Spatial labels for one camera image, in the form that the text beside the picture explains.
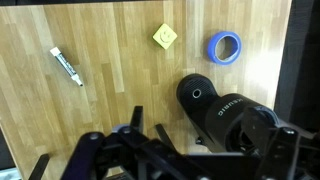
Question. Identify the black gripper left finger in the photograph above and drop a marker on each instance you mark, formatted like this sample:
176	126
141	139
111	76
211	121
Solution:
85	150

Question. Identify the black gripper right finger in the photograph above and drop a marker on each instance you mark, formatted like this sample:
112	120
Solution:
283	148

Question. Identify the blue masking tape roll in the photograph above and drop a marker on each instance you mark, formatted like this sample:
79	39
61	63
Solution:
213	50

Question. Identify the black Keurig coffee machine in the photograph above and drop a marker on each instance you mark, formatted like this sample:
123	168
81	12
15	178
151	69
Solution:
226	113

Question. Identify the yellow sticky note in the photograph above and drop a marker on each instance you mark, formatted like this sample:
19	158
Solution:
165	36

